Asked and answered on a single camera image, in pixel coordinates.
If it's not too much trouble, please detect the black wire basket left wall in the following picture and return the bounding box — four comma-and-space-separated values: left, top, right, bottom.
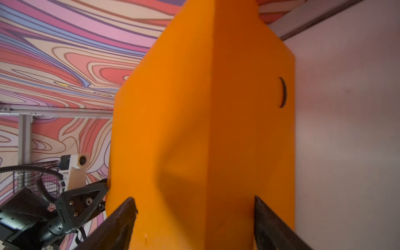
7, 160, 64, 204

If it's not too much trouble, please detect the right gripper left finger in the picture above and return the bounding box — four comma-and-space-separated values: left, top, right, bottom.
76, 197, 138, 250

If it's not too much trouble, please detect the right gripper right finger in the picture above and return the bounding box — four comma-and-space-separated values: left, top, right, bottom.
254, 196, 311, 250

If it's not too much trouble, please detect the orange shoebox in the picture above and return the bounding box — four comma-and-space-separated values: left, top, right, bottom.
106, 1, 295, 250

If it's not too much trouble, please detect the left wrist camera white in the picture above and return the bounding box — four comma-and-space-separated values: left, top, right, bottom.
58, 154, 90, 191

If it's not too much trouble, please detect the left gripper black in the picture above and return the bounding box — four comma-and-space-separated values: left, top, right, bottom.
1, 182, 109, 250

